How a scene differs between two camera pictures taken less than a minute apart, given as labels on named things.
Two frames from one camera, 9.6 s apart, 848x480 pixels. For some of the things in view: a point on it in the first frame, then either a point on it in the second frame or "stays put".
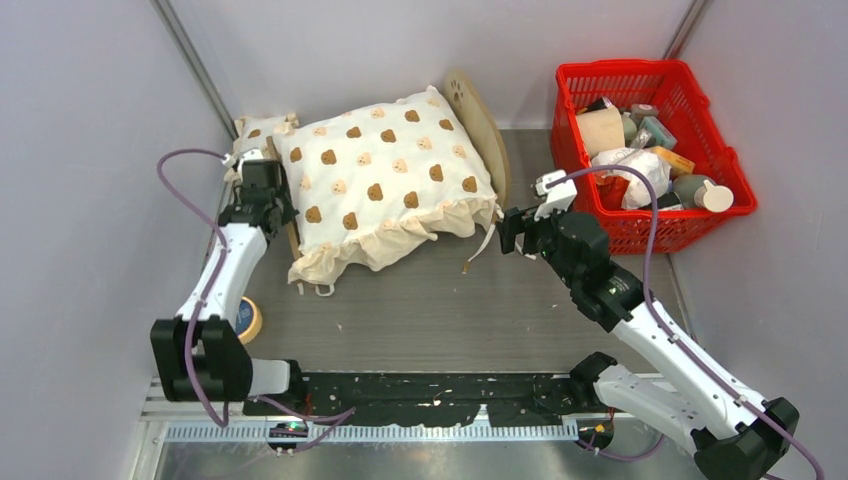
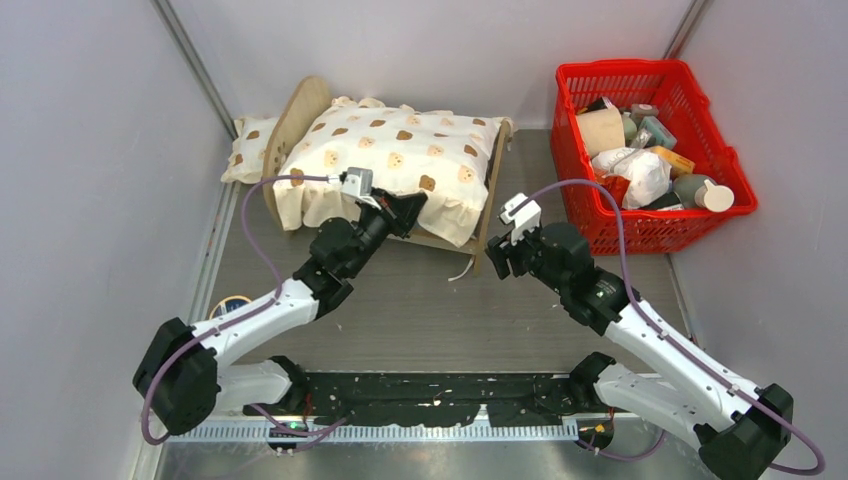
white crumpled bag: [636, 194] stays put
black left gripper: [290, 209] → [404, 208]
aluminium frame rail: [192, 59] stays put
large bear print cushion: [365, 180] stays put
